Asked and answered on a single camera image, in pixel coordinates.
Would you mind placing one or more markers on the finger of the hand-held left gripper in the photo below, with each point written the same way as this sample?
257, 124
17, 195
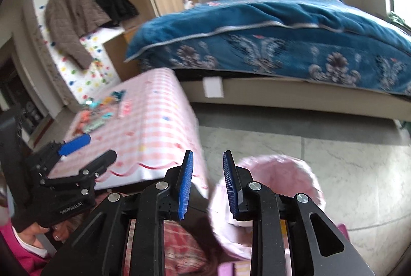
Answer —
96, 163
75, 144

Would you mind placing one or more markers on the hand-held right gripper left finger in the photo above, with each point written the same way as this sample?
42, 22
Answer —
186, 186

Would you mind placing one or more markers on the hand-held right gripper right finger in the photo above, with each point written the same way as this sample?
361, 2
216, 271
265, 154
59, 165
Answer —
229, 186

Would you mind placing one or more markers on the pile of colourful wrappers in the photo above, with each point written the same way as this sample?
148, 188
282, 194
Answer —
93, 120

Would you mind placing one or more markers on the pink trash bin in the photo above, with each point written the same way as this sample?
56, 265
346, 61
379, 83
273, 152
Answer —
273, 173

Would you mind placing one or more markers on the pink packet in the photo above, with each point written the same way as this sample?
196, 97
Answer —
124, 109

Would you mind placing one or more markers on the person's left forearm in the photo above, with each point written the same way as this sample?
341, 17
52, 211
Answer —
19, 256

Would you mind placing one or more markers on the person's left hand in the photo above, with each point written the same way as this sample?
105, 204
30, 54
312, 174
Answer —
57, 232

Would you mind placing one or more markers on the person's right leg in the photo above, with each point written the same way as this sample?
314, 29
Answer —
179, 240

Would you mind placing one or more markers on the dark grey panel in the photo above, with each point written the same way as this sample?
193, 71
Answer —
11, 147

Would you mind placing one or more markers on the white polka dot cabinet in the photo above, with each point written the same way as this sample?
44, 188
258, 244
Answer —
96, 77

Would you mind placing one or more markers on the table with pink checkered cloth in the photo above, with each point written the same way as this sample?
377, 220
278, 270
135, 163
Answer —
154, 122

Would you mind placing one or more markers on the wooden drawer nightstand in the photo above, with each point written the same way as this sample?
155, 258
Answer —
118, 54

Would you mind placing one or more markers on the white paper tag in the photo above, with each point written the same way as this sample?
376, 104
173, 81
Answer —
213, 87

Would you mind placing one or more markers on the brown quilted jacket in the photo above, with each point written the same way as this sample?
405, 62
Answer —
70, 16

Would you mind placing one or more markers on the blue floral blanket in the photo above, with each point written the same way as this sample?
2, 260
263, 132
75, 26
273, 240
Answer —
257, 16

